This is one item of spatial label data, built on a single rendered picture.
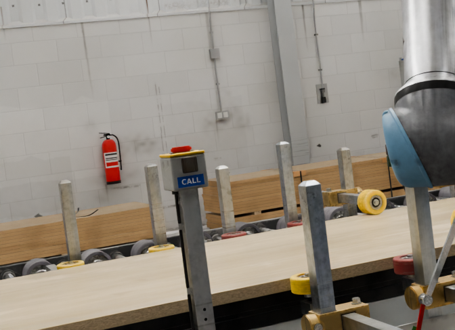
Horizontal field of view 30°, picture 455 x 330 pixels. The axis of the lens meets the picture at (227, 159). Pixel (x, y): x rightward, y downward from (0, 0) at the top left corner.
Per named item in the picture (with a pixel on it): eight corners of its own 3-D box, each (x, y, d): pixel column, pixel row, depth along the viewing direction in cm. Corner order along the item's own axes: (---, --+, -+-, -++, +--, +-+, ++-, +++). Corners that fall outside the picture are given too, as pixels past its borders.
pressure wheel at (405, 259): (440, 303, 192) (435, 253, 192) (410, 310, 190) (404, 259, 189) (420, 297, 200) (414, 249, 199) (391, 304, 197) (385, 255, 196)
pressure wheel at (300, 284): (335, 318, 191) (329, 268, 190) (326, 328, 183) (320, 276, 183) (300, 320, 194) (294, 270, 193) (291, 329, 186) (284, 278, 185)
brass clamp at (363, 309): (373, 328, 174) (370, 304, 173) (314, 342, 169) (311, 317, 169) (357, 322, 179) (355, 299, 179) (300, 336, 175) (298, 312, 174)
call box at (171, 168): (210, 190, 160) (204, 149, 160) (175, 196, 158) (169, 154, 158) (198, 188, 167) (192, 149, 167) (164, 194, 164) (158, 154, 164)
